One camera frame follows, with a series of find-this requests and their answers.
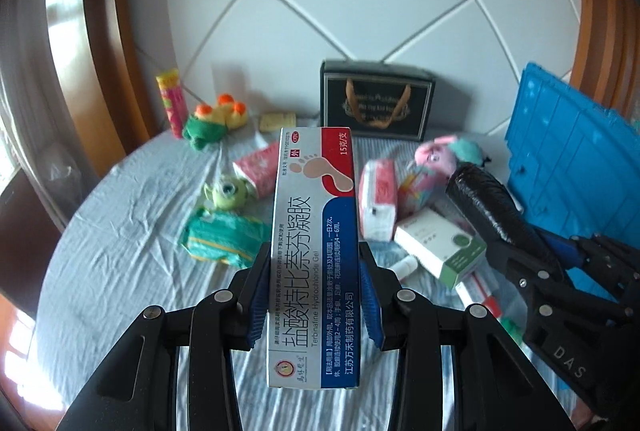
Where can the green tissue pack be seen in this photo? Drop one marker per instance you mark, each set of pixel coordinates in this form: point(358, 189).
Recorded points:
point(213, 235)

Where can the black gift bag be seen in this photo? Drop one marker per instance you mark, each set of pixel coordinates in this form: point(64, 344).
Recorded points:
point(379, 100)

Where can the colourful pastel tissue pack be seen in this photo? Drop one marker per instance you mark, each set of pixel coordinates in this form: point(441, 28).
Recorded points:
point(415, 190)

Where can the light blue tablecloth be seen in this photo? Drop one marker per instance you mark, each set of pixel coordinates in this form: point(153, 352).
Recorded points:
point(121, 253)

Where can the white green small box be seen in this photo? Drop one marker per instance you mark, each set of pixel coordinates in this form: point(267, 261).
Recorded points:
point(441, 247)

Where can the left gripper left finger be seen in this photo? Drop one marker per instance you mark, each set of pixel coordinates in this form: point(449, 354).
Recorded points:
point(135, 387)

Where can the yellow sponge block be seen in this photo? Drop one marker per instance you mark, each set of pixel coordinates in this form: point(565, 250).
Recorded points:
point(273, 122)

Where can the foot cream medicine box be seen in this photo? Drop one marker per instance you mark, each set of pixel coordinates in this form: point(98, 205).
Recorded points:
point(314, 293)

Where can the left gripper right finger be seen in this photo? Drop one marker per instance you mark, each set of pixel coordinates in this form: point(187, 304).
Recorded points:
point(495, 386)

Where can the red white medicine box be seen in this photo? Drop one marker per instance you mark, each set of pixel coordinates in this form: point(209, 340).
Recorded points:
point(479, 287)

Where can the pink pig plush toy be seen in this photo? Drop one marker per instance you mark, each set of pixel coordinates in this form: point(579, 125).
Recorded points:
point(441, 157)

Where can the green yellow duck plush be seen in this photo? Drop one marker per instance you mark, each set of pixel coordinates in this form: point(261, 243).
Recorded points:
point(209, 124)

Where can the pink tissue pack on table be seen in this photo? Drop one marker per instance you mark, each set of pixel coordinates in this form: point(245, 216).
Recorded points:
point(377, 200)

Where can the green one-eyed monster plush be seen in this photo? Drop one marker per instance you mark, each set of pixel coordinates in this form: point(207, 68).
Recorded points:
point(228, 193)

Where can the pink yellow candy tube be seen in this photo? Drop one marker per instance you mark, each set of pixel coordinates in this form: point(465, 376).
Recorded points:
point(171, 93)

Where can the blue folding storage crate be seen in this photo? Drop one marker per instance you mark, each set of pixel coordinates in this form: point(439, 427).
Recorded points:
point(574, 165)

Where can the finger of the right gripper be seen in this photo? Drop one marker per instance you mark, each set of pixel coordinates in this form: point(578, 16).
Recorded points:
point(599, 265)
point(544, 286)

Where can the black garbage bag roll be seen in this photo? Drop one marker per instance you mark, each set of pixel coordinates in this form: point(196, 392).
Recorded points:
point(488, 206)

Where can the red pink tissue pack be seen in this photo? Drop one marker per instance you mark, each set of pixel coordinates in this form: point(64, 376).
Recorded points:
point(260, 169)

